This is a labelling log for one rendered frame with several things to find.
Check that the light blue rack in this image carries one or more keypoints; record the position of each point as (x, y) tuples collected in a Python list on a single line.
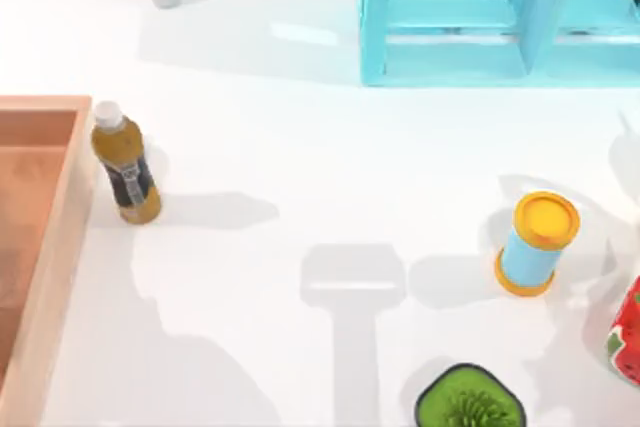
[(450, 52)]

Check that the amber bottle with white cap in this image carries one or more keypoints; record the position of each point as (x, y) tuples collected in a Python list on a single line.
[(129, 172)]

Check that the blue can with yellow lid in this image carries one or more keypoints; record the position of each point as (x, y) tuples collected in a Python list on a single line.
[(532, 252)]

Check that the shallow salmon-coloured box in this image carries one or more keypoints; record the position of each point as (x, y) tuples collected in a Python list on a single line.
[(35, 227)]

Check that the red strawberry-print carton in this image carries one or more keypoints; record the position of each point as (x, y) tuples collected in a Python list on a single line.
[(625, 342)]

